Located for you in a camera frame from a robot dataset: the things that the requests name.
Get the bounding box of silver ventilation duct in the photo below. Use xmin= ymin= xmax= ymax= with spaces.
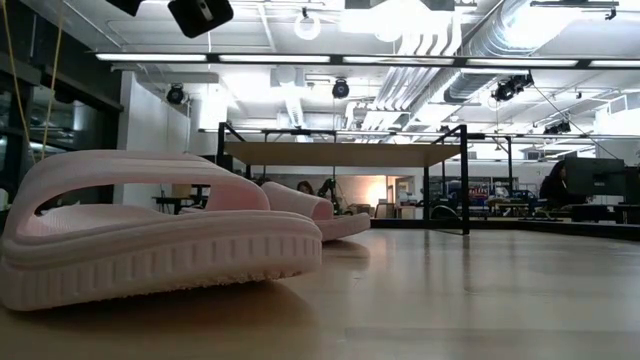
xmin=444 ymin=0 xmax=556 ymax=104

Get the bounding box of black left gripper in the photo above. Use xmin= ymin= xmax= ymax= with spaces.
xmin=104 ymin=0 xmax=235 ymax=39

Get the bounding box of wooden shelf with black frame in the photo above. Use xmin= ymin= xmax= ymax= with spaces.
xmin=216 ymin=122 xmax=471 ymax=236

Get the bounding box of yellow cable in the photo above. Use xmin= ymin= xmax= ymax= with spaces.
xmin=1 ymin=0 xmax=65 ymax=166

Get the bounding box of long ceiling light strip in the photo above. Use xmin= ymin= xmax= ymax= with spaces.
xmin=94 ymin=52 xmax=640 ymax=70

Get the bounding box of dark computer monitor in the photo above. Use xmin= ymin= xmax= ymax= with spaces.
xmin=566 ymin=157 xmax=626 ymax=198

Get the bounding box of pink slide sandal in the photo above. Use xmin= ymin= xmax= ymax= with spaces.
xmin=0 ymin=149 xmax=324 ymax=312
xmin=259 ymin=181 xmax=372 ymax=243

